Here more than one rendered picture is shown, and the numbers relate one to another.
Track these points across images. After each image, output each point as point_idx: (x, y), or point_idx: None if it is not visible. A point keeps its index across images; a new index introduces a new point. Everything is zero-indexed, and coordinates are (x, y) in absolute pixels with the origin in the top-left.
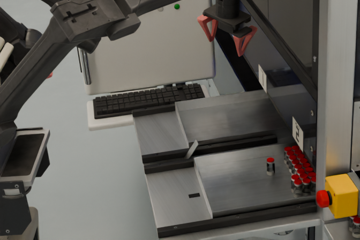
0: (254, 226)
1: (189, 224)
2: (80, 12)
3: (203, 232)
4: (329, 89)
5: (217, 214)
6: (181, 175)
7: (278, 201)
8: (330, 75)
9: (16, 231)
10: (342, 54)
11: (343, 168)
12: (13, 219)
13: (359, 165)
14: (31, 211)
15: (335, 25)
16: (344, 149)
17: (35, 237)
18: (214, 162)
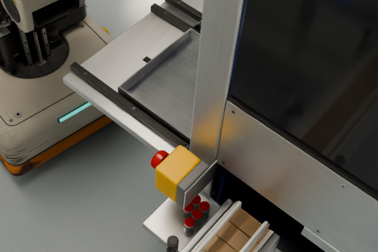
0: (138, 127)
1: (95, 80)
2: None
3: (100, 96)
4: (199, 64)
5: (121, 91)
6: (170, 36)
7: (173, 127)
8: (201, 49)
9: None
10: (216, 36)
11: (207, 152)
12: None
13: (225, 163)
14: None
15: None
16: (210, 136)
17: None
18: None
